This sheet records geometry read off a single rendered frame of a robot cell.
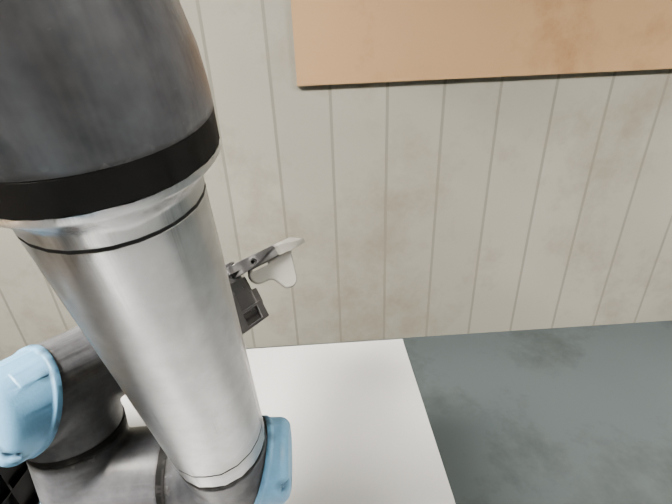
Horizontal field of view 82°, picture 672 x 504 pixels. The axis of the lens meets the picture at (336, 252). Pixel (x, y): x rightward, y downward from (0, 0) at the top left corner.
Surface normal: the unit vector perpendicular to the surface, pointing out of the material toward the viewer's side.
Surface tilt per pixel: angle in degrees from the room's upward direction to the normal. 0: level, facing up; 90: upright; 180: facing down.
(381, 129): 90
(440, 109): 90
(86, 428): 87
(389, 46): 90
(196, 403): 105
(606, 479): 0
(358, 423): 0
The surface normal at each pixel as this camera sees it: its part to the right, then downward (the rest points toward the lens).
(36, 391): 0.68, -0.47
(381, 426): -0.04, -0.90
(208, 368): 0.76, 0.44
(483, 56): 0.05, 0.44
